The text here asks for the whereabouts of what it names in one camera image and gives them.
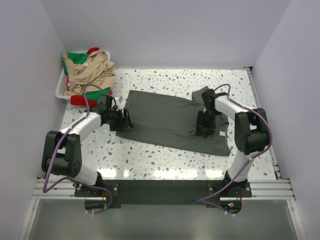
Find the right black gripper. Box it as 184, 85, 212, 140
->
195, 109, 220, 138

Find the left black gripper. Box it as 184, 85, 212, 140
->
107, 106, 134, 131

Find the dark grey t shirt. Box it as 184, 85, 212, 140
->
116, 86, 231, 157

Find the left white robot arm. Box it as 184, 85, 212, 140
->
41, 94, 134, 196

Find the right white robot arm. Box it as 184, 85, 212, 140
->
195, 89, 273, 201

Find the red t shirt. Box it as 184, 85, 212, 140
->
68, 47, 101, 107

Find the beige t shirt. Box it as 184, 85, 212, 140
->
62, 49, 116, 96

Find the white plastic basket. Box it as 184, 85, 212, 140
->
54, 51, 112, 101

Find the green t shirt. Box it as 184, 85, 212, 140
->
62, 51, 113, 101

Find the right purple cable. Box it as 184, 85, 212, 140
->
195, 83, 274, 208

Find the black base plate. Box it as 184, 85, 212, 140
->
73, 179, 253, 213

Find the aluminium frame rail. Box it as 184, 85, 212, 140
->
31, 179, 295, 202

